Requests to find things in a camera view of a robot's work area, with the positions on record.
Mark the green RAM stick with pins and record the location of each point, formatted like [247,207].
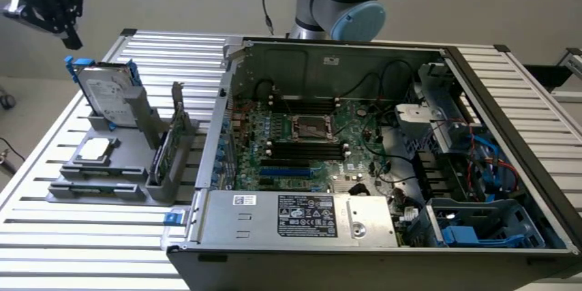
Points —
[92,189]

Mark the green graphics card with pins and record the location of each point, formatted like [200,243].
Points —
[171,134]

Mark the black chair caster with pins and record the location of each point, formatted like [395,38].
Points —
[5,100]

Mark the open black PC case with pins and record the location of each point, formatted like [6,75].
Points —
[376,168]

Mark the silver power supply unit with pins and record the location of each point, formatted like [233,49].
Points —
[295,217]

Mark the aluminium frame beside table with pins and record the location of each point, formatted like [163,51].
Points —
[567,73]

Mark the blue disk bay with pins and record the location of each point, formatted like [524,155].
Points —
[483,223]

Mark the blue expansion slot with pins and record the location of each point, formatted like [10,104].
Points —
[287,171]

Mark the silver CPU chip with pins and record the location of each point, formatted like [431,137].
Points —
[96,149]

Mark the hard disk in blue carrier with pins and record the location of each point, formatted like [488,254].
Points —
[107,90]

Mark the CPU socket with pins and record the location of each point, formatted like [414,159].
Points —
[311,128]

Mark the black RAM slot bank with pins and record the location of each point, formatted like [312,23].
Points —
[307,149]
[305,104]

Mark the grey parts rack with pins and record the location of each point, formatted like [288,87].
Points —
[131,158]

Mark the blue case latch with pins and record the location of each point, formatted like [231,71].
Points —
[173,218]

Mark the grey metal drive cage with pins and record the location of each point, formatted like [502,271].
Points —
[443,114]

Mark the green motherboard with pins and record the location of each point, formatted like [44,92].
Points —
[308,148]

